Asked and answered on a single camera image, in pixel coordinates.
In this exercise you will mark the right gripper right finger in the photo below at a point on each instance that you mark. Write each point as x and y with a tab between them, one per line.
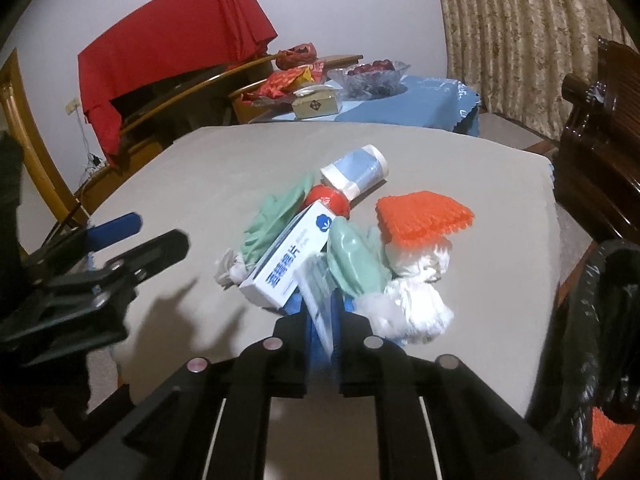
437	419

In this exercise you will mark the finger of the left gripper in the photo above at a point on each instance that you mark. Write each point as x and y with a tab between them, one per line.
96	238
144	261

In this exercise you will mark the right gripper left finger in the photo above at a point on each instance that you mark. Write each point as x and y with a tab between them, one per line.
207	420

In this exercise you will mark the white tissue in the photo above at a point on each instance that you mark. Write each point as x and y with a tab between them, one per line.
410	309

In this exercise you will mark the blue white paper cup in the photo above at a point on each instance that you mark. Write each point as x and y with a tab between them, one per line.
356	172

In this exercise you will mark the black trash bag bin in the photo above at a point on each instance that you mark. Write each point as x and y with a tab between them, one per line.
590	365

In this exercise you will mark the small white paper wad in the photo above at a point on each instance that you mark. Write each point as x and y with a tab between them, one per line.
231	269

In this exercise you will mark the grey table mat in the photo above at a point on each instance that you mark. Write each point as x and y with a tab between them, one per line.
348	302

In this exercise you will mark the green rubber glove left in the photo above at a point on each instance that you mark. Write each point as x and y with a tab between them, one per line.
272	218

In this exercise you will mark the white blue alcohol pad box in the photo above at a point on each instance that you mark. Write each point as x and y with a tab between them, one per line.
271	282

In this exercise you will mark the red round lid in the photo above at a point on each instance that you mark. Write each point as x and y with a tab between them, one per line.
332	199

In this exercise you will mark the red snack packages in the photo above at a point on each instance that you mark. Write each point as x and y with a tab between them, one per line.
281	84

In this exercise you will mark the orange foam net sleeve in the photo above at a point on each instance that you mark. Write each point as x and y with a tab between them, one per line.
417	219

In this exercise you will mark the beige tissue box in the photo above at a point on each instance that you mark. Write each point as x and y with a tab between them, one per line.
316	101

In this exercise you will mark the red cloth cover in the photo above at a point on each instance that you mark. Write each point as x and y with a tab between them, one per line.
163	39

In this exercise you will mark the glass fruit bowl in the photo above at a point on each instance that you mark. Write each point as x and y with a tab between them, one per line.
376	80

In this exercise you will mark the blue tablecloth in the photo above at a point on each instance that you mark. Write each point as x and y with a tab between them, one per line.
444	104

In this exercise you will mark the dark wooden armchair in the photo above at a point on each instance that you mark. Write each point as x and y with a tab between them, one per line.
596	170

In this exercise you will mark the beige patterned curtain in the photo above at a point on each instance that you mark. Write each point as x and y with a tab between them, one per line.
516	53

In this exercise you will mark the wooden chair frame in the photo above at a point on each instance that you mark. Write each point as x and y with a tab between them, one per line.
205	98

